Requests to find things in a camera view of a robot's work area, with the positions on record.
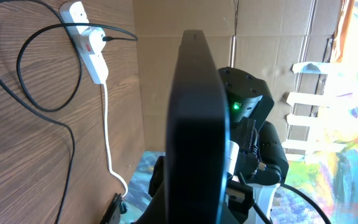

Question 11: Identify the blue Galaxy smartphone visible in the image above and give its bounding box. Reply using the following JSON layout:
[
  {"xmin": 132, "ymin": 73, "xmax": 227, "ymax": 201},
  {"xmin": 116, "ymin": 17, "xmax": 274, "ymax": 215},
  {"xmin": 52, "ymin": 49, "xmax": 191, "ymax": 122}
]
[{"xmin": 164, "ymin": 30, "xmax": 229, "ymax": 223}]

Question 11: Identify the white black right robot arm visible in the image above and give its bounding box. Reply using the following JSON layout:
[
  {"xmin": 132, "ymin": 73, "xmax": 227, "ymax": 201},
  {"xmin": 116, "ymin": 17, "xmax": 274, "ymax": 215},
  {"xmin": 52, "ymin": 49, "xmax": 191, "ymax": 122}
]
[{"xmin": 139, "ymin": 66, "xmax": 289, "ymax": 223}]

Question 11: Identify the white charger plug adapter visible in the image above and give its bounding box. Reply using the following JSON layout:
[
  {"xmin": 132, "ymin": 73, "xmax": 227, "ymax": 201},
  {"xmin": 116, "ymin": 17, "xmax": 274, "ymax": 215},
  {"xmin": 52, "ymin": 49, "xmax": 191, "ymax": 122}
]
[{"xmin": 80, "ymin": 27, "xmax": 106, "ymax": 54}]

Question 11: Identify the brown cardboard backdrop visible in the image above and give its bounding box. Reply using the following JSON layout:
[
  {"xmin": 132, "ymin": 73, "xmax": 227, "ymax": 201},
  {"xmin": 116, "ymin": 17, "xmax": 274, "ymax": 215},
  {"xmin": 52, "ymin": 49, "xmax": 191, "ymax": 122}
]
[{"xmin": 133, "ymin": 0, "xmax": 342, "ymax": 151}]

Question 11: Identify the white power strip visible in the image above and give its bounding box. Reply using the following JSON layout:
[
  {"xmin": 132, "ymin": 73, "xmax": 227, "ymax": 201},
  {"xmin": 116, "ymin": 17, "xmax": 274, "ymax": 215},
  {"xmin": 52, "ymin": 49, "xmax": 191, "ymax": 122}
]
[{"xmin": 59, "ymin": 1, "xmax": 109, "ymax": 85}]

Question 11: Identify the white wooden fence panel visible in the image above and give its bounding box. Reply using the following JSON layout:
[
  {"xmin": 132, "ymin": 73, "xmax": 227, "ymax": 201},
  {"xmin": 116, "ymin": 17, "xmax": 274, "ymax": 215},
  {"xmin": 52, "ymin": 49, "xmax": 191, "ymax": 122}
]
[{"xmin": 282, "ymin": 62, "xmax": 348, "ymax": 154}]

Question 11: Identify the white power strip cord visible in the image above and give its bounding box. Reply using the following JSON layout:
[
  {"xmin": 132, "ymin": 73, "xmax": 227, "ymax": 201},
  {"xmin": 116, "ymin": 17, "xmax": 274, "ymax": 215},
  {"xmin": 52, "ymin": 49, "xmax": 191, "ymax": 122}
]
[{"xmin": 101, "ymin": 82, "xmax": 129, "ymax": 198}]

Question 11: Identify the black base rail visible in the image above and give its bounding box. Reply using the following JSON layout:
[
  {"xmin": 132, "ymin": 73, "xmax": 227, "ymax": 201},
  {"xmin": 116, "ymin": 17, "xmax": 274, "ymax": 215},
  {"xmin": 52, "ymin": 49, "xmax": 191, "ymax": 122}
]
[{"xmin": 100, "ymin": 194, "xmax": 127, "ymax": 224}]

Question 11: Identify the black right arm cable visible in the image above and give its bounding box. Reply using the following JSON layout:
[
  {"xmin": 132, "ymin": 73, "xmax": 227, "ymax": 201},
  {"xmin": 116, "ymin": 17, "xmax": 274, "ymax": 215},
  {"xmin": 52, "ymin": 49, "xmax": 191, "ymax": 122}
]
[{"xmin": 252, "ymin": 183, "xmax": 332, "ymax": 224}]

